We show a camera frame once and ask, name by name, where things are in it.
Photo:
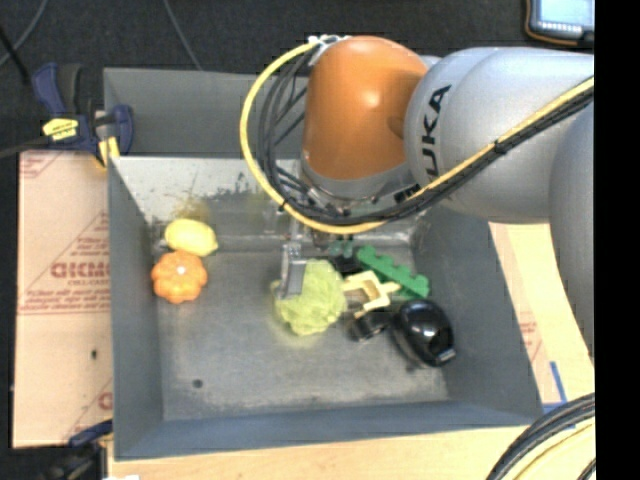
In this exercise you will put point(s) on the lime green fuzzy sponge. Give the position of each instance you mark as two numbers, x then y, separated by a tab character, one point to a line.
317	303

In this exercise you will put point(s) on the black rounded plastic object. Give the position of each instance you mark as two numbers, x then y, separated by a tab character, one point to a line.
422	330

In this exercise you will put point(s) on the orange toy pumpkin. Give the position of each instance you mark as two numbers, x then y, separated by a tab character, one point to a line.
179	277

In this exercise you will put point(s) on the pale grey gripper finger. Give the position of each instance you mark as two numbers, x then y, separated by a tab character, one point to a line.
296	278

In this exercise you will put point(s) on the green toy building block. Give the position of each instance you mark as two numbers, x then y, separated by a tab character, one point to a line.
400	274

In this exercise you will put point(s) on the cream plastic toy piece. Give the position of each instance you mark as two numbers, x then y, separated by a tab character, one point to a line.
367	290

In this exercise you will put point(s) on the brown cardboard board red print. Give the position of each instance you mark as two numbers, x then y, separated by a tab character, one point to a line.
60	268

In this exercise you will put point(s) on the small black cylinder piece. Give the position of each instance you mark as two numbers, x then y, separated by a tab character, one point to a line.
367	327

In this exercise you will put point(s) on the yellow toy lemon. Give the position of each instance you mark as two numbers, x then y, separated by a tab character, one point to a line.
191	237

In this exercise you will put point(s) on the grey metal bin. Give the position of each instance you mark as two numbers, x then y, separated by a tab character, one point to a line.
225	348

